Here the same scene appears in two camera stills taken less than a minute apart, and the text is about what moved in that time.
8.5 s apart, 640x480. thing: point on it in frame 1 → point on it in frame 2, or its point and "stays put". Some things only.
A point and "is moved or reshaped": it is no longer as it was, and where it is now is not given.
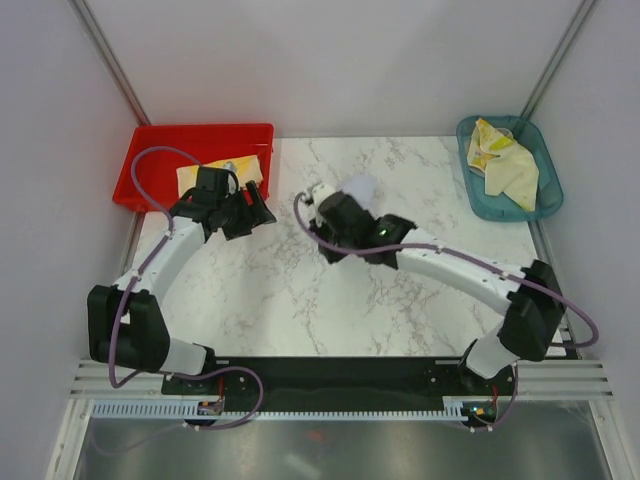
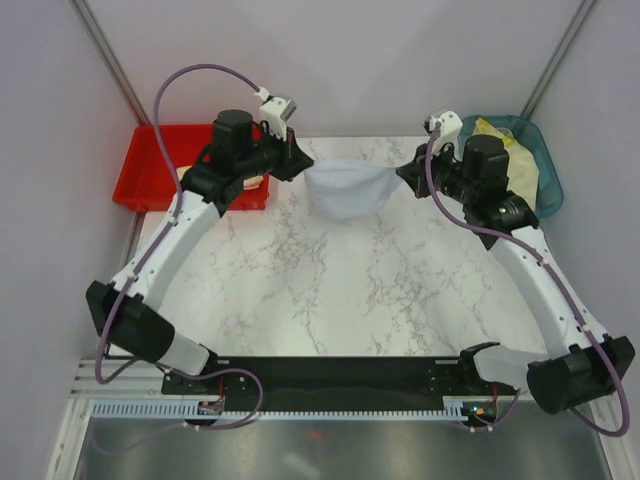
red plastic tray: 149,182 stays put
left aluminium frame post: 110,62 stays put
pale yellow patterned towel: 510,168 stays put
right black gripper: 331,254 → 415,175
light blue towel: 360,187 is moved or reshaped
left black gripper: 253,216 → 294,161
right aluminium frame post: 565,46 stays put
